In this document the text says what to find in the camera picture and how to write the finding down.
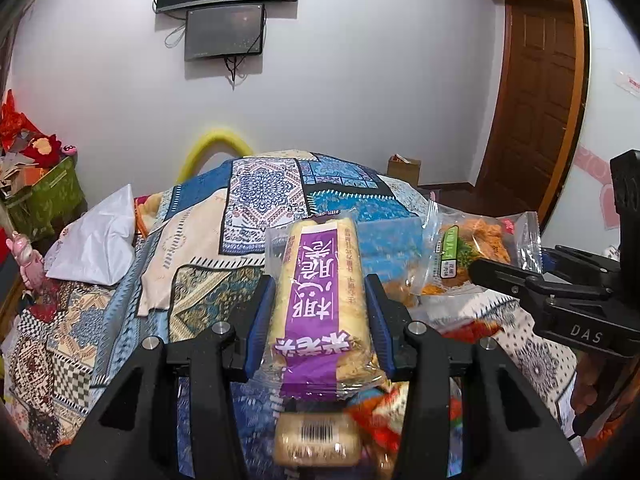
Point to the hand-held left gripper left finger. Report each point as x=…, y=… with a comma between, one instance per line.
x=261, y=320

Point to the person's right hand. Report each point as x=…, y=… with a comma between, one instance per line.
x=586, y=382

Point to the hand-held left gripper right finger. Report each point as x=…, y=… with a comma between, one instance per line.
x=379, y=320

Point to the pink wall sticker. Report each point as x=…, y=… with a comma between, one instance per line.
x=597, y=180

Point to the cardboard box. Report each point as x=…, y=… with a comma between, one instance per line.
x=404, y=170

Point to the red paper decoration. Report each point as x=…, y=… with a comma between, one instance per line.
x=12, y=120

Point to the green storage box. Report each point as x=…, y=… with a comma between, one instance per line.
x=47, y=195

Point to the small black wall monitor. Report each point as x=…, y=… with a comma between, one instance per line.
x=224, y=32

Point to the purple label rice cracker packet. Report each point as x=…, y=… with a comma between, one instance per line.
x=320, y=290

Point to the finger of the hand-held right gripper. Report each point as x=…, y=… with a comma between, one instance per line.
x=505, y=277
x=580, y=266

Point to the white plastic bag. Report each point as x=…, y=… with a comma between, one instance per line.
x=95, y=245

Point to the pink toy figure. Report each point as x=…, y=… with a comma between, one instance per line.
x=27, y=260

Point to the beige barcode snack packet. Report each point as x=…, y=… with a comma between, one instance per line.
x=317, y=435

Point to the white patterned blanket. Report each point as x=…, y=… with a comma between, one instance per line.
x=530, y=350

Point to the red plush toy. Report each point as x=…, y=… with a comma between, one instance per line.
x=42, y=149

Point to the white wall label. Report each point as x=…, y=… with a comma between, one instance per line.
x=627, y=81

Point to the blue patchwork blanket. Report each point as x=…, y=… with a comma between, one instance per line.
x=200, y=240

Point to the red orange snack packet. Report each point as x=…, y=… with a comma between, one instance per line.
x=382, y=412

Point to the orange snack bag green label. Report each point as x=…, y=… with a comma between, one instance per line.
x=480, y=235

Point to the brown wooden door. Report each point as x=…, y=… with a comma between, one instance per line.
x=535, y=100

